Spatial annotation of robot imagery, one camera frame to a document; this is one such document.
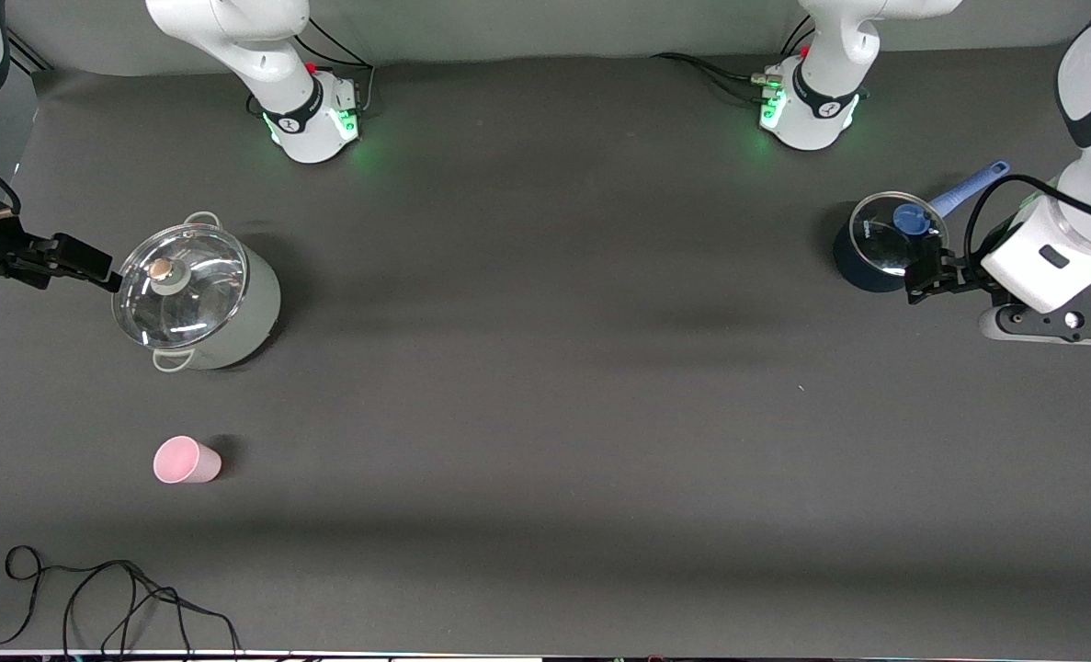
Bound pink plastic cup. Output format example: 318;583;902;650
153;436;223;485

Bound glass lid blue knob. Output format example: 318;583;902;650
849;190;950;278

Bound dark blue saucepan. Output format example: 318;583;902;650
833;160;1012;294

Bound glass pot lid brass knob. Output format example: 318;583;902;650
111;223;250;352

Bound pale green cooking pot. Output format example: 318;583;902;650
111;211;282;373

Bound dark grey table mat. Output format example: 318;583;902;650
0;37;1091;656

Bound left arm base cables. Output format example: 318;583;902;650
651;14;817;102

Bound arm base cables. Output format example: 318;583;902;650
246;17;377;119
651;14;817;102

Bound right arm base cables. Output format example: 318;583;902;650
246;17;377;119

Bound thin black looped cable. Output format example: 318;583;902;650
0;545;243;658

